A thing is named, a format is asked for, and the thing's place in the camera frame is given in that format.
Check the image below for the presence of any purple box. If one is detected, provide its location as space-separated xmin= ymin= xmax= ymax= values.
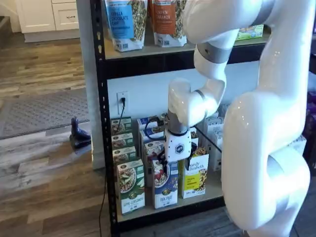
xmin=305 ymin=103 xmax=316 ymax=135

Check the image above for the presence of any black metal shelf rack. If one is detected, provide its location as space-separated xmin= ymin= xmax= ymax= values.
xmin=90 ymin=0 xmax=316 ymax=234

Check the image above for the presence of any long black robot cable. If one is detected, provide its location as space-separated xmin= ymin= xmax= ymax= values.
xmin=196 ymin=126 xmax=223 ymax=152

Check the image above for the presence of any orange granola bag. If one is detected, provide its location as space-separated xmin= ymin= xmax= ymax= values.
xmin=151 ymin=0 xmax=188 ymax=47

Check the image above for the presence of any light green cereal box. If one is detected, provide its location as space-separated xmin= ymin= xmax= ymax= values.
xmin=234 ymin=24 xmax=265 ymax=41

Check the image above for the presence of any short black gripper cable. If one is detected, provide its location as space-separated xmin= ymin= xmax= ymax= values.
xmin=144 ymin=118 xmax=166 ymax=139

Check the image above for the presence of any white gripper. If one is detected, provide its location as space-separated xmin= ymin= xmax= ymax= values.
xmin=158 ymin=128 xmax=199 ymax=173

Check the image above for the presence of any grey floor mat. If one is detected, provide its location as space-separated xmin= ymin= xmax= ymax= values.
xmin=0 ymin=88 xmax=91 ymax=140

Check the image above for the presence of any blue granola bag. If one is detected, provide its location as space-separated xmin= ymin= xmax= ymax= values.
xmin=103 ymin=0 xmax=146 ymax=52

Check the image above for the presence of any blue and white oatmeal box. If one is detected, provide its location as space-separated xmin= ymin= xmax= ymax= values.
xmin=144 ymin=139 xmax=166 ymax=173
xmin=139 ymin=127 xmax=165 ymax=144
xmin=137 ymin=116 xmax=160 ymax=130
xmin=151 ymin=159 xmax=179 ymax=210

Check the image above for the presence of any white carton box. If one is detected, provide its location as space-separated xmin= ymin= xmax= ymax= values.
xmin=202 ymin=117 xmax=225 ymax=135
xmin=204 ymin=130 xmax=224 ymax=173
xmin=294 ymin=134 xmax=308 ymax=158

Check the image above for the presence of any white wall outlet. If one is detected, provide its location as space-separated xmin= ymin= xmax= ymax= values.
xmin=117 ymin=91 xmax=128 ymax=115

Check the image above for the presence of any black floor object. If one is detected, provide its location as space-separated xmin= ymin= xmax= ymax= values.
xmin=70 ymin=117 xmax=91 ymax=149

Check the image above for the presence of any green and white oatmeal box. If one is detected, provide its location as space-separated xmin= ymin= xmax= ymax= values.
xmin=116 ymin=159 xmax=146 ymax=215
xmin=112 ymin=146 xmax=137 ymax=165
xmin=110 ymin=117 xmax=133 ymax=136
xmin=111 ymin=133 xmax=134 ymax=150

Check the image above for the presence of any white cabinet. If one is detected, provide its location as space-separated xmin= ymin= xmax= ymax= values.
xmin=14 ymin=0 xmax=80 ymax=34

